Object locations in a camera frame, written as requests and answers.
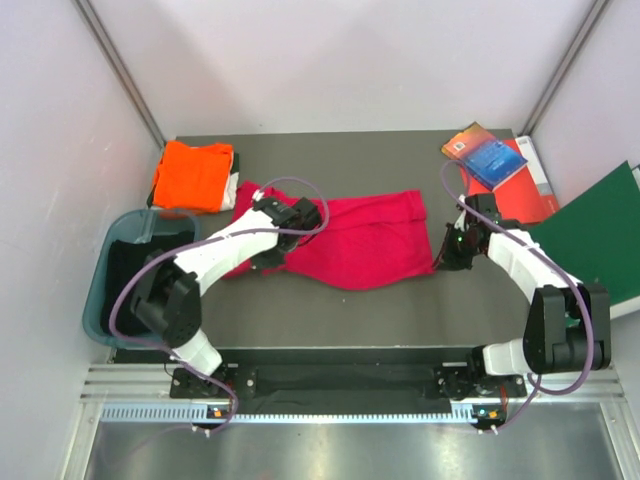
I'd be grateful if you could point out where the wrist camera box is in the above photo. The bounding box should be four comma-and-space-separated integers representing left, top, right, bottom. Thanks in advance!
292, 197, 323, 232
465, 193, 502, 224

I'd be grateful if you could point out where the teal plastic basin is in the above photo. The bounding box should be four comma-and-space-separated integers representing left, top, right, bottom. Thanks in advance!
82, 209, 202, 349

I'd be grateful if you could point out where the red t shirt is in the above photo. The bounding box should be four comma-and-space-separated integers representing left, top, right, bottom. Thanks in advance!
219, 180, 435, 292

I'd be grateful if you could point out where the red book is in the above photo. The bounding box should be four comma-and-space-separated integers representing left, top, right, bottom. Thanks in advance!
458, 138, 560, 226

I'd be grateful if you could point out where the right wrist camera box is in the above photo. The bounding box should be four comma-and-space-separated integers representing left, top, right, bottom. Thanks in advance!
465, 193, 502, 224

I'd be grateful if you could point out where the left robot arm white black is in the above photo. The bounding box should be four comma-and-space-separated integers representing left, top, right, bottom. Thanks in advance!
130, 197, 322, 397

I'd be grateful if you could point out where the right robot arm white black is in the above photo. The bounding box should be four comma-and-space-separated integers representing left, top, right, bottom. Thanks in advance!
435, 222, 611, 396

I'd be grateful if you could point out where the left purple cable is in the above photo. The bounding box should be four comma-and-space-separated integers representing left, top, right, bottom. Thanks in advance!
108, 177, 331, 437

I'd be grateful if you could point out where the grey slotted cable duct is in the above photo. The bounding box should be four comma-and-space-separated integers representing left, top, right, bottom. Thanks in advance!
100, 402, 507, 425

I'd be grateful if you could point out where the aluminium frame rail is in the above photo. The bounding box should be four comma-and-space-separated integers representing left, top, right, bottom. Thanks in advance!
62, 364, 639, 479

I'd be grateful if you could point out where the purple cable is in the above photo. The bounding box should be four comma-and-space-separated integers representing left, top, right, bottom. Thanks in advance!
439, 159, 597, 435
108, 177, 331, 437

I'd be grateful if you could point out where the black garment in basin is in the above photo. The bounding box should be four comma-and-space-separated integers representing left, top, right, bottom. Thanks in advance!
100, 231, 194, 336

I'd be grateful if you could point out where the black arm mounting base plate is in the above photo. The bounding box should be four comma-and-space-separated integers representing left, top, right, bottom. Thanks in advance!
169, 347, 526, 415

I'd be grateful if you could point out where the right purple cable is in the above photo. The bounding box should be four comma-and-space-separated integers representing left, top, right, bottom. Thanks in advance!
439, 159, 597, 435

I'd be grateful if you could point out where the blue orange book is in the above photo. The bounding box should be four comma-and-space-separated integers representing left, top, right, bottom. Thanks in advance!
441, 122, 527, 191

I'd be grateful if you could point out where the green ring binder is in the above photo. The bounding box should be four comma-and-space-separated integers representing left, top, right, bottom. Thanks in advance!
530, 161, 639, 319

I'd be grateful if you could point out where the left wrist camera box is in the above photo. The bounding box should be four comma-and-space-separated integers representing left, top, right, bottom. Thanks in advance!
292, 197, 323, 232

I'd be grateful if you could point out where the folded orange t shirt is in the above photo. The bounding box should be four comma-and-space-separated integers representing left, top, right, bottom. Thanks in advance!
147, 140, 235, 213

